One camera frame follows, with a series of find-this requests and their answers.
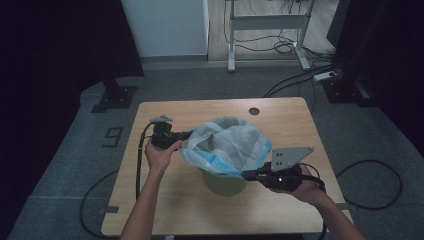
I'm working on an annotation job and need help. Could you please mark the person's right hand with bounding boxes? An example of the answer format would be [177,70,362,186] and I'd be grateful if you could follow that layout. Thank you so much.
[270,164,326,204]

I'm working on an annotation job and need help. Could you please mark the coiled black cable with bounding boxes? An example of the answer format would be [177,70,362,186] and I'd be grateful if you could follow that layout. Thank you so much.
[273,39,296,55]

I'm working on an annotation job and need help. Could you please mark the white cabinet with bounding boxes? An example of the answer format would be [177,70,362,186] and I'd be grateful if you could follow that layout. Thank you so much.
[120,0,210,58]

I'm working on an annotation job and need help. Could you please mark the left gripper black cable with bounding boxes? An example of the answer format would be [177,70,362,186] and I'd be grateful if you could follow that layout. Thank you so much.
[134,122,158,202]

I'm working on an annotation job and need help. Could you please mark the white metal stand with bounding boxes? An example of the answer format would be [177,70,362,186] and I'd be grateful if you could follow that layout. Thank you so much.
[226,0,316,73]

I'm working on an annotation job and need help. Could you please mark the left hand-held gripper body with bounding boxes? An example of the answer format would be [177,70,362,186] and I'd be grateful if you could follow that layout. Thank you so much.
[149,114,183,150]

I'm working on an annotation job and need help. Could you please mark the black curtain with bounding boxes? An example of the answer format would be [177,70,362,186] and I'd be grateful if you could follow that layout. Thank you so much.
[326,0,424,158]
[0,0,145,231]

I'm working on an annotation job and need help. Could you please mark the grey floor tape strip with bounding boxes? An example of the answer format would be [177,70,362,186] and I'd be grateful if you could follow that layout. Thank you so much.
[98,205,120,215]

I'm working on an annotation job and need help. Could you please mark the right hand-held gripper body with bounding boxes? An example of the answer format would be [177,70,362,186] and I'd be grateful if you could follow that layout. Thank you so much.
[263,146,315,193]

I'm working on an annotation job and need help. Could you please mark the white power strip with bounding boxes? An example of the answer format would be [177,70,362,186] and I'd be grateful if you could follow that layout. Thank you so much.
[313,70,338,82]

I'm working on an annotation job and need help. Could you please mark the dark stand base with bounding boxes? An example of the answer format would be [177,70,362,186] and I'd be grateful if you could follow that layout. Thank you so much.
[90,78,138,114]
[321,74,372,105]

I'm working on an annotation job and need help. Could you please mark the black power strip cables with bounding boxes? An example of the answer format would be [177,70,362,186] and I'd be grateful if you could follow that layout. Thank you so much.
[263,63,338,99]

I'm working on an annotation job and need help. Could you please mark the person's left hand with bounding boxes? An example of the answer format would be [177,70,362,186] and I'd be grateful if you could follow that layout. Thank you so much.
[144,139,184,175]

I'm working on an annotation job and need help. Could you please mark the white plastic garbage bag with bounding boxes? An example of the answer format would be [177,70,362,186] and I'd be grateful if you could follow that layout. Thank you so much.
[179,115,274,178]

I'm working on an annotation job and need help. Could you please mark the looped black floor cable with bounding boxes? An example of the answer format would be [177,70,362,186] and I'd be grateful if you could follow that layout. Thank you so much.
[335,159,403,211]

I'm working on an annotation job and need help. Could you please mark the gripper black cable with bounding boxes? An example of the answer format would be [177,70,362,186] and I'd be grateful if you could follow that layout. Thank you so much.
[134,122,158,202]
[298,162,330,240]

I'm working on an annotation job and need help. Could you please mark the green plastic bin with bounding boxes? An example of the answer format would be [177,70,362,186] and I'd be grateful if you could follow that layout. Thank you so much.
[199,116,250,197]

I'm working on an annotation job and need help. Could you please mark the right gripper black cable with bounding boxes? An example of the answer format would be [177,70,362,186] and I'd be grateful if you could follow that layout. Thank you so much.
[298,162,330,240]

